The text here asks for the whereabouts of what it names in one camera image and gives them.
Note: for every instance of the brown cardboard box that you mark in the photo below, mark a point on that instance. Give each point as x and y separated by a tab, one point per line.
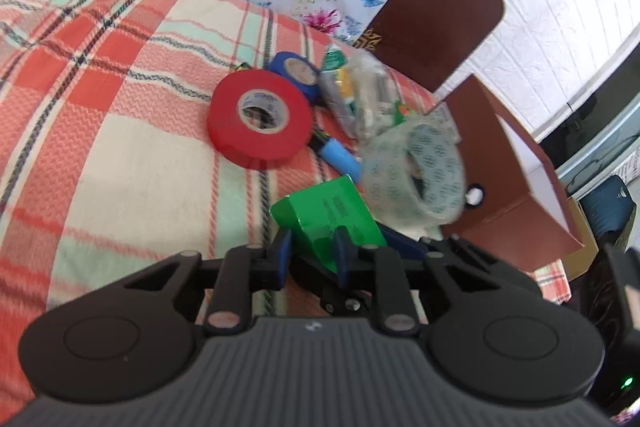
440	17

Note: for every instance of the blue tape roll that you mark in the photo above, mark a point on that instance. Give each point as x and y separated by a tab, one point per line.
290	67

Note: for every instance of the green cardboard box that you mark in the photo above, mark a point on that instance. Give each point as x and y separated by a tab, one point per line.
325	207

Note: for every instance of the red tape roll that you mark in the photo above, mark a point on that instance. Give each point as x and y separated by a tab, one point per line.
225	127

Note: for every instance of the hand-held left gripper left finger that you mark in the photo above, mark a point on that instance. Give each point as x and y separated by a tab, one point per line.
282	252

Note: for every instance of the clear packing tape roll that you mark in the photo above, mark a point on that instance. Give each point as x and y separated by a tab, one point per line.
385	177

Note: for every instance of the clear plastic bag of packets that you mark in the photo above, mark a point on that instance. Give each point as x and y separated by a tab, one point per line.
360	92

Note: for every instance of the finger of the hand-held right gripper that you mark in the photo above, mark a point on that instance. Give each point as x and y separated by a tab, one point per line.
400	241
345	299

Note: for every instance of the plaid blanket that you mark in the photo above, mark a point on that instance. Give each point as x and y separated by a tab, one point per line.
100	107

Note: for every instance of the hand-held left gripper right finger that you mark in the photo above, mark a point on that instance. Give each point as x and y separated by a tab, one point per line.
343	257

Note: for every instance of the dark blue bag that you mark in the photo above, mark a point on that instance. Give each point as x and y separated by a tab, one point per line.
607	202

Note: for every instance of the blue cylinder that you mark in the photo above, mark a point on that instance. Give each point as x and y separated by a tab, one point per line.
340	157

